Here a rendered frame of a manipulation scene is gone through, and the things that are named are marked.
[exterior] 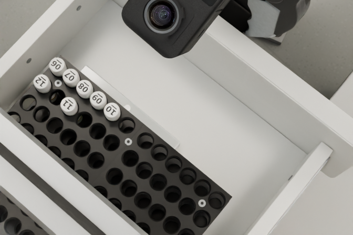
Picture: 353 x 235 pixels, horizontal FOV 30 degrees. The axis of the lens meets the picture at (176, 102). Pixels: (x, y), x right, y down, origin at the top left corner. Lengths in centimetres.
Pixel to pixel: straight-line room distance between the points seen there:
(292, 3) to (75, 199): 19
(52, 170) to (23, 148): 2
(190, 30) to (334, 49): 116
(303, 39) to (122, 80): 97
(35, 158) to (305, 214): 31
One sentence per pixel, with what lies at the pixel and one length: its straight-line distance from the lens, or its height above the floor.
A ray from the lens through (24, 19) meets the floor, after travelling 155.
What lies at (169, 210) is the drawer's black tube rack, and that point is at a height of 90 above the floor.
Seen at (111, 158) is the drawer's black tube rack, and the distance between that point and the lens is 51.
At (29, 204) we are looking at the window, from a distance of 16.
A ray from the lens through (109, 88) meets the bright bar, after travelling 58.
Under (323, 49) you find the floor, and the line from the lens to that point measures 153.
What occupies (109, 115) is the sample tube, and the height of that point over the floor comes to 91.
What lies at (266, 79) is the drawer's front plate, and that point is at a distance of 50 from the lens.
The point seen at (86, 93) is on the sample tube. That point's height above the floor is 91.
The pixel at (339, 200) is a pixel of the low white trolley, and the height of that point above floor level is 76.
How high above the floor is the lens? 140
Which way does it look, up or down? 75 degrees down
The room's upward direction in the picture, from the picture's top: 1 degrees clockwise
